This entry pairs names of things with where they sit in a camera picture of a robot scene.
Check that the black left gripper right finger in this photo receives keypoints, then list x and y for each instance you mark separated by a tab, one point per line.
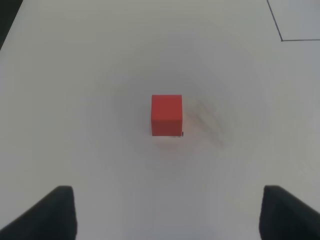
284	217

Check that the red cube block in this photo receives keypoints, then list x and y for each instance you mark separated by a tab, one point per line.
166	115

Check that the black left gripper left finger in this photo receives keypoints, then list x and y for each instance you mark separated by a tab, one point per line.
52	218

